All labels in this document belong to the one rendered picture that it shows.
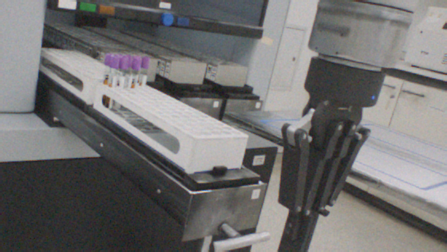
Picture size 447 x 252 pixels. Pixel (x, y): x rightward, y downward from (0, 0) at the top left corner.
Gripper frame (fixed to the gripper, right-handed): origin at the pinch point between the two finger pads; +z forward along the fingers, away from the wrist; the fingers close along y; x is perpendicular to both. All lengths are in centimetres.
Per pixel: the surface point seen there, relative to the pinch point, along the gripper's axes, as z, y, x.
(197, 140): -6.1, 4.5, -15.2
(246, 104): 1, -46, -57
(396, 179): -2.0, -30.5, -5.3
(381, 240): 80, -193, -75
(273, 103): 34, -197, -177
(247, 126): -1.0, -25.0, -34.7
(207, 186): -1.0, 3.9, -12.1
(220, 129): -6.2, -2.7, -19.0
